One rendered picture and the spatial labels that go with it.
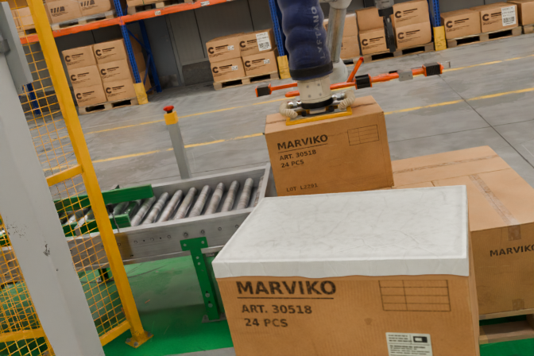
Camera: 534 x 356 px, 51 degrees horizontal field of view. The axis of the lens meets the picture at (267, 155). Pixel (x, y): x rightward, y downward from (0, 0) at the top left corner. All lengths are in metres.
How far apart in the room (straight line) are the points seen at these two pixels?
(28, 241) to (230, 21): 9.57
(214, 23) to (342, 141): 8.91
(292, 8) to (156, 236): 1.33
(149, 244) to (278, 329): 1.63
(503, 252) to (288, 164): 1.08
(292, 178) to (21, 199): 1.33
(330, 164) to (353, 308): 1.57
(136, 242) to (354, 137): 1.24
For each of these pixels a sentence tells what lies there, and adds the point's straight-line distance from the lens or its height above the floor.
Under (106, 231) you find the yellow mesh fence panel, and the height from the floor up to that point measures 0.65.
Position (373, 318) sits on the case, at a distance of 1.38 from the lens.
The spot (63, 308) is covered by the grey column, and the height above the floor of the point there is 0.62.
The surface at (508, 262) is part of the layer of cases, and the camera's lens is 2.54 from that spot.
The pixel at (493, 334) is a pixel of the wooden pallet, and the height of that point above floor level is 0.02.
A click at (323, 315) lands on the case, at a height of 0.87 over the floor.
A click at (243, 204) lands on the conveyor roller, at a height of 0.55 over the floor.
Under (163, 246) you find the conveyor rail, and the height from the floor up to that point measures 0.48.
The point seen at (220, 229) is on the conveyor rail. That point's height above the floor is 0.52.
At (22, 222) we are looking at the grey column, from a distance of 2.26.
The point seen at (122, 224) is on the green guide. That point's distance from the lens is 3.12.
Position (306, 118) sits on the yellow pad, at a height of 0.96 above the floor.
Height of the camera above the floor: 1.64
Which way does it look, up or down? 17 degrees down
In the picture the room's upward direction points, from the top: 12 degrees counter-clockwise
